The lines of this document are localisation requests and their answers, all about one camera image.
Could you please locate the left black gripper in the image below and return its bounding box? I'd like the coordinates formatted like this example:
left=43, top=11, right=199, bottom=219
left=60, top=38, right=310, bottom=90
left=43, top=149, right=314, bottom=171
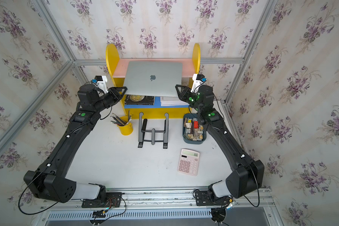
left=94, top=87, right=131, bottom=115

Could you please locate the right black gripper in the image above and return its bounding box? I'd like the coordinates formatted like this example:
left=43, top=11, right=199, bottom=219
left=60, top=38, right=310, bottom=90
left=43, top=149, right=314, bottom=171
left=174, top=84, right=203, bottom=115

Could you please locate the silver laptop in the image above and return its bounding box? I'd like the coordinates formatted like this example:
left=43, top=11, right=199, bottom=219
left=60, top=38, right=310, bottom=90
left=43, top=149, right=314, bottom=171
left=123, top=61, right=183, bottom=97

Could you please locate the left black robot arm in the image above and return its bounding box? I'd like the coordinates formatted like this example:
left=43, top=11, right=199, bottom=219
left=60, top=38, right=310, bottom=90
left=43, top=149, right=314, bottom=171
left=24, top=84, right=127, bottom=204

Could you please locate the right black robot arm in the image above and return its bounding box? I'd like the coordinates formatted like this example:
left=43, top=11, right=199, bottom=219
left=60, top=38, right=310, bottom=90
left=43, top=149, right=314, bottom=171
left=175, top=85, right=265, bottom=198

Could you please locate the black laptop stand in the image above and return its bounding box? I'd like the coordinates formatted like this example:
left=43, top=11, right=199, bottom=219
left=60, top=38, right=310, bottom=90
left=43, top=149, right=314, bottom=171
left=137, top=112, right=169, bottom=149

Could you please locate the black book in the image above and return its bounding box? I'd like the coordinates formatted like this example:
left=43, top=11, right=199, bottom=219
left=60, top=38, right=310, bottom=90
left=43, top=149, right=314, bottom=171
left=124, top=95, right=155, bottom=105

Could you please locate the white book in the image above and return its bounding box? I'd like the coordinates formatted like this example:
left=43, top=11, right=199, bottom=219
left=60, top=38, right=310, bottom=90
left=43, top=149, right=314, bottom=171
left=160, top=97, right=189, bottom=106

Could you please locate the teal storage tray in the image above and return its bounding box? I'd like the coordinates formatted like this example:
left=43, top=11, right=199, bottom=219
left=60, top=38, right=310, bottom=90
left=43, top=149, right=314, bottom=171
left=182, top=113, right=207, bottom=145

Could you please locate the pencils bundle in cup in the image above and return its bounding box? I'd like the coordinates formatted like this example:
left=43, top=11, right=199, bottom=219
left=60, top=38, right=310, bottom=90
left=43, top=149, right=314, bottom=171
left=109, top=112, right=132, bottom=126

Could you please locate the yellow pencil cup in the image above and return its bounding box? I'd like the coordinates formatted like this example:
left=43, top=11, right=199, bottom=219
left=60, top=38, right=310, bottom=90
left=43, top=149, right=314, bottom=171
left=118, top=116, right=133, bottom=136

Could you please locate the pink calculator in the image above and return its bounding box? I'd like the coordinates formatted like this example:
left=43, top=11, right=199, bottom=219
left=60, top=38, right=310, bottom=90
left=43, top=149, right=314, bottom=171
left=177, top=149, right=200, bottom=176

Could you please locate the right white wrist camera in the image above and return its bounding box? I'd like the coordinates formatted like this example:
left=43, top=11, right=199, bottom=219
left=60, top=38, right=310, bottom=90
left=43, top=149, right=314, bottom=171
left=191, top=74, right=207, bottom=93

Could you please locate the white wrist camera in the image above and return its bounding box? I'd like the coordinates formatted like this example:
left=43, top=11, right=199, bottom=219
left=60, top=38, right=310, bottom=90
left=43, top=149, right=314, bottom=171
left=191, top=74, right=207, bottom=93
left=91, top=76, right=108, bottom=94

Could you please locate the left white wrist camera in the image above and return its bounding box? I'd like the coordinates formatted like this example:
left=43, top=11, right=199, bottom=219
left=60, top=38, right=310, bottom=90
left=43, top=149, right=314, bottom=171
left=91, top=76, right=108, bottom=94

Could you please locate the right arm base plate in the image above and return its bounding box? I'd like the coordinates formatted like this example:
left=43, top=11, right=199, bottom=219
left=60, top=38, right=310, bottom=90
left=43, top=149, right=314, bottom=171
left=192, top=189, right=233, bottom=207

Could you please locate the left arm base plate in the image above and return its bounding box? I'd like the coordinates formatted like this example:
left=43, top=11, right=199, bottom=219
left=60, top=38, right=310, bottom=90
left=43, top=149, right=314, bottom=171
left=82, top=192, right=122, bottom=209

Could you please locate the aluminium frame rail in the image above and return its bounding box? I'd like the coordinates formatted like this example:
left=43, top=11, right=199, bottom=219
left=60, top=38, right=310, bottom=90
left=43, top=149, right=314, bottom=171
left=32, top=187, right=284, bottom=226

